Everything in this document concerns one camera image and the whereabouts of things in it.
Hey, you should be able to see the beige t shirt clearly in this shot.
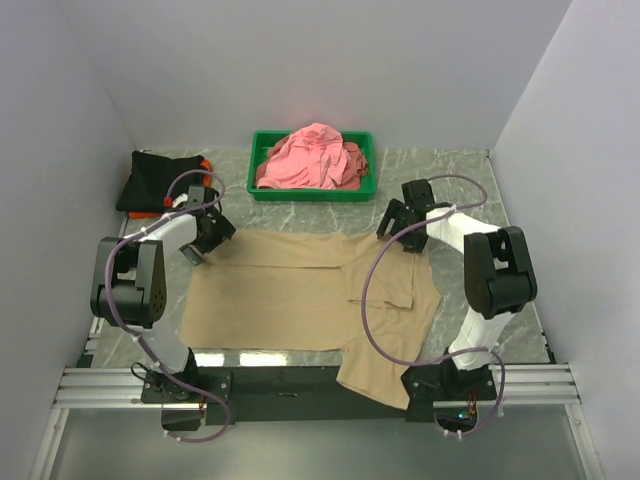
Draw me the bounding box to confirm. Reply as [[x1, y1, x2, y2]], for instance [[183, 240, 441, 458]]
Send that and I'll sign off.
[[180, 230, 440, 408]]

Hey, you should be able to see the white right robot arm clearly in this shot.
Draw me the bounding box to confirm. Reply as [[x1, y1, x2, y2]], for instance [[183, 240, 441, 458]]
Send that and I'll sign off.
[[376, 179, 538, 399]]

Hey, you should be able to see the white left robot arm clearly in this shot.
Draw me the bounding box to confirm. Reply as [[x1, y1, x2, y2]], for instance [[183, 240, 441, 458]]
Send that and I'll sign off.
[[90, 185, 235, 402]]

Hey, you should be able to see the dusty rose t shirt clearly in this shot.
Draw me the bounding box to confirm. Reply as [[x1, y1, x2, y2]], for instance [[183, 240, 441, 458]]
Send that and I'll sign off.
[[256, 136, 368, 190]]

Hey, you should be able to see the orange folded t shirt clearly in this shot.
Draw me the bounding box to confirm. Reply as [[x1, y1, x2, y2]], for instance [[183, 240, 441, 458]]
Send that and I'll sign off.
[[127, 157, 213, 220]]

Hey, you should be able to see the black folded t shirt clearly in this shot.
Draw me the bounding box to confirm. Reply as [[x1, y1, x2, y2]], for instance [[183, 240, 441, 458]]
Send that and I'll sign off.
[[115, 149, 206, 214]]

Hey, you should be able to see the green plastic bin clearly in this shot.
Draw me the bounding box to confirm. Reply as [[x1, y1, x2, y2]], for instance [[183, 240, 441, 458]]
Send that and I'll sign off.
[[246, 130, 377, 203]]

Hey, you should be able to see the pink t shirt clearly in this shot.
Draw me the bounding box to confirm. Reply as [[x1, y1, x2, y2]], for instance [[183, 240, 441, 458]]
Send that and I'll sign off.
[[255, 123, 352, 190]]

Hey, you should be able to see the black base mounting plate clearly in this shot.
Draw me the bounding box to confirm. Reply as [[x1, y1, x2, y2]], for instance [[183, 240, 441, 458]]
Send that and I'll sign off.
[[140, 361, 499, 431]]

